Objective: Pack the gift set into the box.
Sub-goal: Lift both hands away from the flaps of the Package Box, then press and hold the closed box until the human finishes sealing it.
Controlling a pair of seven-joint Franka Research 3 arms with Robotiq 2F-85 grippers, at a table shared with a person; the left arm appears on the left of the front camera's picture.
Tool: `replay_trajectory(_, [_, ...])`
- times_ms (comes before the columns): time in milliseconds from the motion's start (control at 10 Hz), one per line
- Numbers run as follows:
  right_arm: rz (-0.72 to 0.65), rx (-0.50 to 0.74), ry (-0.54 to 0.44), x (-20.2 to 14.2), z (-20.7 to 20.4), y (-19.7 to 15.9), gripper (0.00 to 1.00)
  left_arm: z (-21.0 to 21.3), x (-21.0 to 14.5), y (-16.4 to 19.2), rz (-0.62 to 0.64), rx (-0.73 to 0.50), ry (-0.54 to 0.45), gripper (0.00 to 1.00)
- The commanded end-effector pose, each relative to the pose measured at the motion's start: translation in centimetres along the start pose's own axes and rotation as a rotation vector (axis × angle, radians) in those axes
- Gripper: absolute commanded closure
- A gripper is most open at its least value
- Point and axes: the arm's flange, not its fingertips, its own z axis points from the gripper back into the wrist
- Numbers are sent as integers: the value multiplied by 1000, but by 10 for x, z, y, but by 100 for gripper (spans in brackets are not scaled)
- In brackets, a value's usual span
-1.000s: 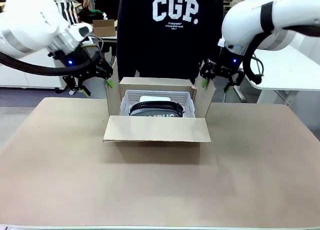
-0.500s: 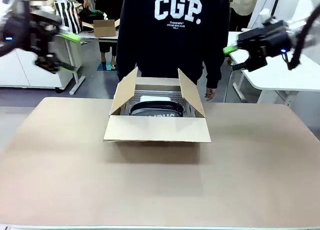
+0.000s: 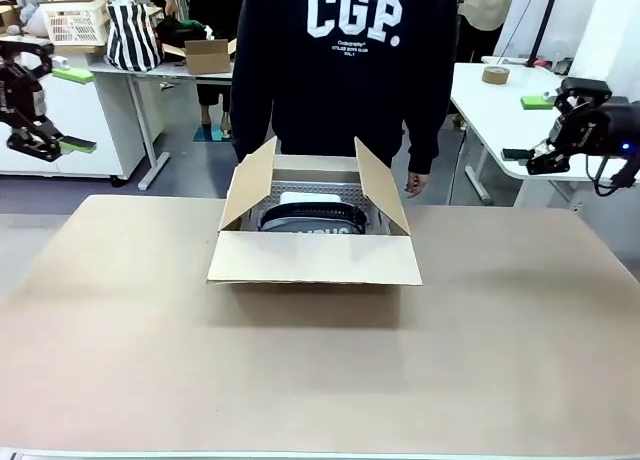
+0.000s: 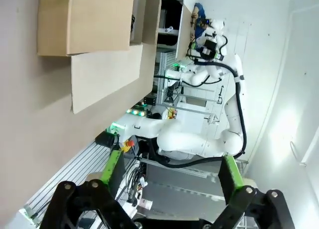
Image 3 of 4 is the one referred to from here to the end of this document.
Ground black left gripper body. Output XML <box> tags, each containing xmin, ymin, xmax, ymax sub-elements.
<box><xmin>0</xmin><ymin>61</ymin><xmax>50</xmax><ymax>130</ymax></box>

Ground grey pouch with white lettering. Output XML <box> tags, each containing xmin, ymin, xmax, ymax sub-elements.
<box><xmin>256</xmin><ymin>201</ymin><xmax>370</xmax><ymax>237</ymax></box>

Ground bystander in beige top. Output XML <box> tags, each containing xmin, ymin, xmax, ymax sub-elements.
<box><xmin>455</xmin><ymin>0</ymin><xmax>520</xmax><ymax>64</ymax></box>

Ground white desk with metal legs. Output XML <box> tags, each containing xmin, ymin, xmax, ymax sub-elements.
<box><xmin>88</xmin><ymin>54</ymin><xmax>237</xmax><ymax>190</ymax></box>

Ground person in black sweatshirt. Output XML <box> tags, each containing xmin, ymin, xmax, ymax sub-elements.
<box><xmin>229</xmin><ymin>0</ymin><xmax>459</xmax><ymax>177</ymax></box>

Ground white box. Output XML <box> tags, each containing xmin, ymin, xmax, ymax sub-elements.
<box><xmin>278</xmin><ymin>190</ymin><xmax>344</xmax><ymax>208</ymax></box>

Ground white plastic basket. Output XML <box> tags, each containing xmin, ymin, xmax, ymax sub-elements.
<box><xmin>39</xmin><ymin>0</ymin><xmax>113</xmax><ymax>46</ymax></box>

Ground black tripod stand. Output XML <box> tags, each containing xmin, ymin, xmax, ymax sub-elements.
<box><xmin>524</xmin><ymin>0</ymin><xmax>562</xmax><ymax>69</ymax></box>

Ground grey dotted panel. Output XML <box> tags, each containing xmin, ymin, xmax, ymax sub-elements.
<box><xmin>269</xmin><ymin>180</ymin><xmax>364</xmax><ymax>205</ymax></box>

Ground teal floor mat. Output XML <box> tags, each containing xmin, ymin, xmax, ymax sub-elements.
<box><xmin>192</xmin><ymin>123</ymin><xmax>234</xmax><ymax>142</ymax></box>

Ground white curved table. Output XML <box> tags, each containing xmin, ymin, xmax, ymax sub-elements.
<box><xmin>448</xmin><ymin>61</ymin><xmax>640</xmax><ymax>207</ymax></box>

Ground person's left hand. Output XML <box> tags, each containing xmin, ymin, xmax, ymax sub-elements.
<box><xmin>405</xmin><ymin>171</ymin><xmax>427</xmax><ymax>198</ymax></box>

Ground black bag with green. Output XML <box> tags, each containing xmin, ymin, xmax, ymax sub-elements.
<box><xmin>156</xmin><ymin>14</ymin><xmax>216</xmax><ymax>56</ymax></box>

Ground person's right forearm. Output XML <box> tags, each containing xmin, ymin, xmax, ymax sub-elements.
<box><xmin>229</xmin><ymin>77</ymin><xmax>282</xmax><ymax>164</ymax></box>

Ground person's left forearm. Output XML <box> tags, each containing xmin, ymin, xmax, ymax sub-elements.
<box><xmin>401</xmin><ymin>92</ymin><xmax>455</xmax><ymax>176</ymax></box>

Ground small open cardboard box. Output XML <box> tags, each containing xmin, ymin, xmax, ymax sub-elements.
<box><xmin>161</xmin><ymin>37</ymin><xmax>239</xmax><ymax>76</ymax></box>

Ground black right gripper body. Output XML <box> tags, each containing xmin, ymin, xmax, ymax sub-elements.
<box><xmin>548</xmin><ymin>96</ymin><xmax>640</xmax><ymax>157</ymax></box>

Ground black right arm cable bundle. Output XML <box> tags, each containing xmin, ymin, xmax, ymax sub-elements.
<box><xmin>583</xmin><ymin>152</ymin><xmax>640</xmax><ymax>198</ymax></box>

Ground brown tape roll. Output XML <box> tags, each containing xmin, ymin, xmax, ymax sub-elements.
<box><xmin>481</xmin><ymin>65</ymin><xmax>511</xmax><ymax>87</ymax></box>

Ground large brown cardboard box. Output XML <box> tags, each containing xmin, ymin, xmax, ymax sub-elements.
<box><xmin>205</xmin><ymin>135</ymin><xmax>424</xmax><ymax>289</ymax></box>

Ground bystander in black clothes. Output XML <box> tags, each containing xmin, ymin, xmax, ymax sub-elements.
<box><xmin>187</xmin><ymin>0</ymin><xmax>249</xmax><ymax>129</ymax></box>

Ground black white striped bag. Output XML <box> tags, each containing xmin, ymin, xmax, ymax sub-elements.
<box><xmin>105</xmin><ymin>0</ymin><xmax>166</xmax><ymax>73</ymax></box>

